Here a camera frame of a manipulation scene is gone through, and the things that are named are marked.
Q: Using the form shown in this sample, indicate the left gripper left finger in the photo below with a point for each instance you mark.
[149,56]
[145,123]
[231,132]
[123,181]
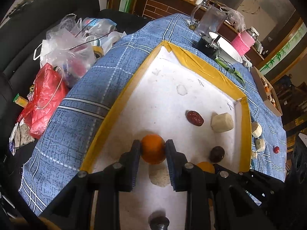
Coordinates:
[92,199]

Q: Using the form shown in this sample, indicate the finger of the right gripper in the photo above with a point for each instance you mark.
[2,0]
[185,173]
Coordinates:
[249,184]

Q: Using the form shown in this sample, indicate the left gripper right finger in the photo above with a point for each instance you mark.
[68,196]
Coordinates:
[200,214]

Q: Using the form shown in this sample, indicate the red cherry tomato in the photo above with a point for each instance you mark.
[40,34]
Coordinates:
[276,149]

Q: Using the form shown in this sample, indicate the dark brown round fruit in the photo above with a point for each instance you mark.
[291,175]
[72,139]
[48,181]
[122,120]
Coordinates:
[216,154]

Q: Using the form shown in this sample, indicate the white foam block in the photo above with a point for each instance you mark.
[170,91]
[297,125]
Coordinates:
[256,129]

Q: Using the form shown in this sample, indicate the small white foam cylinder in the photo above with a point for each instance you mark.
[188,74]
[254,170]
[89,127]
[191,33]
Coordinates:
[159,175]

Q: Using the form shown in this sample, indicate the large beige foam cylinder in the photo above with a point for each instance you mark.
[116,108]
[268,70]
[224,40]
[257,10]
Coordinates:
[222,122]

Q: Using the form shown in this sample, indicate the red date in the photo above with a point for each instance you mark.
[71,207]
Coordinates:
[195,118]

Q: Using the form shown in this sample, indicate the small white foam piece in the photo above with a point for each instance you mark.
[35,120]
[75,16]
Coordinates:
[254,155]

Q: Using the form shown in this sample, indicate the pale orange tangerine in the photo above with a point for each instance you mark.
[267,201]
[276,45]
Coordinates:
[206,167]

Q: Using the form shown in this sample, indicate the brown cardboard tray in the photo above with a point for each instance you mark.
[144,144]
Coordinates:
[267,92]

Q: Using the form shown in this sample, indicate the blue plaid tablecloth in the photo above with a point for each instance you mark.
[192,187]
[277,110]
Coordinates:
[59,153]

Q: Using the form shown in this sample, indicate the white tray with yellow tape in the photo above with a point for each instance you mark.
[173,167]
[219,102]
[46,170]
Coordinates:
[168,84]

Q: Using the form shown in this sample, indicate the green leaves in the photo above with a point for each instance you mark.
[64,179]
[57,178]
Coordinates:
[230,69]

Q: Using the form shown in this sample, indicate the red plastic bag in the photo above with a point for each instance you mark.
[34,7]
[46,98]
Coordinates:
[49,91]

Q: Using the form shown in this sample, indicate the pink knitted cup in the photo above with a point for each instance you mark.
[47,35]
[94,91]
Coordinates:
[242,42]

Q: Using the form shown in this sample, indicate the white enamel bowl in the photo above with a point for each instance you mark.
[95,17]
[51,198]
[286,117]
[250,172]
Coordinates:
[227,51]

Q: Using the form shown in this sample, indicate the yellow tape roll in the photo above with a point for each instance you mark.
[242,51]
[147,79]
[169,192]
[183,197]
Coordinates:
[98,52]

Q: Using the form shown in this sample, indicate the clear plastic bag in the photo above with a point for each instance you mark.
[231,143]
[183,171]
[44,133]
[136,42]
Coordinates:
[68,45]

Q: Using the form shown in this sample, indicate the clear glass pitcher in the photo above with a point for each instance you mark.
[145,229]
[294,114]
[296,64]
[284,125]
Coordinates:
[211,20]

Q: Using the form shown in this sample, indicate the black sofa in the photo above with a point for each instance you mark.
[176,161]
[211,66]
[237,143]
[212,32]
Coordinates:
[19,37]

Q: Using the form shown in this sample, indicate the wooden cabinet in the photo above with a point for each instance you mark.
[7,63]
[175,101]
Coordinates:
[155,9]

